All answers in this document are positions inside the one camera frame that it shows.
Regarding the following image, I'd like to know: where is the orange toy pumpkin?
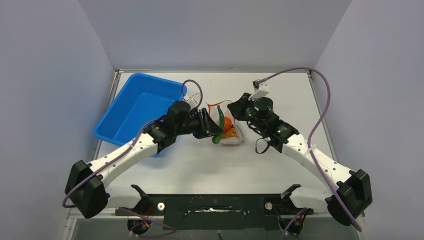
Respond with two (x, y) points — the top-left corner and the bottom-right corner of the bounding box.
(224, 116), (233, 133)

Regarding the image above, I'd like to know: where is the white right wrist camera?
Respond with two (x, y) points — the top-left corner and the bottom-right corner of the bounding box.
(248, 79), (270, 101)

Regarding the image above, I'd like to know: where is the green toy chili pepper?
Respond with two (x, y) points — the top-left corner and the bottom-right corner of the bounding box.
(212, 105), (225, 145)

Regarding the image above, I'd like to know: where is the purple cable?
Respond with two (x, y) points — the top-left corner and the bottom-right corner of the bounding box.
(61, 79), (204, 239)
(253, 67), (363, 240)

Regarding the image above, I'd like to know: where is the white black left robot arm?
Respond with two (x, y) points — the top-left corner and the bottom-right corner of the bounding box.
(62, 100), (224, 219)

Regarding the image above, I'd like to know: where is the blue plastic bin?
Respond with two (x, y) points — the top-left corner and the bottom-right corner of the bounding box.
(93, 73), (187, 147)

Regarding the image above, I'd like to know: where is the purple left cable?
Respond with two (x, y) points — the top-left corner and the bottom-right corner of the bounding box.
(61, 79), (204, 239)

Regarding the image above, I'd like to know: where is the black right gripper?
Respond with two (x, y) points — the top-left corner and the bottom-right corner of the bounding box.
(228, 93), (266, 133)

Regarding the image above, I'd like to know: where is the yellow fried food piece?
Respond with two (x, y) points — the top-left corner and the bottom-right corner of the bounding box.
(222, 128), (239, 139)

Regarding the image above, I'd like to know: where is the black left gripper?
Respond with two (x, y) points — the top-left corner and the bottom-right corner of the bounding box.
(175, 108), (223, 139)

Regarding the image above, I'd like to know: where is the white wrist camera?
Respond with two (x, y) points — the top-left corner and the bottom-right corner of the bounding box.
(248, 79), (270, 101)
(183, 93), (203, 109)

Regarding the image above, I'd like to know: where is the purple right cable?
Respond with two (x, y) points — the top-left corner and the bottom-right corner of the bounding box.
(253, 67), (363, 240)

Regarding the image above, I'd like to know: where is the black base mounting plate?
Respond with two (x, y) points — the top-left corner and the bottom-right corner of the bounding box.
(132, 193), (300, 231)

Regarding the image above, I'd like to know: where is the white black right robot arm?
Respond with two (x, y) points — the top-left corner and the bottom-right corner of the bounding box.
(227, 93), (373, 226)

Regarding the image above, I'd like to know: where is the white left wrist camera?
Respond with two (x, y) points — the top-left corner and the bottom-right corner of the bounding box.
(183, 93), (203, 109)

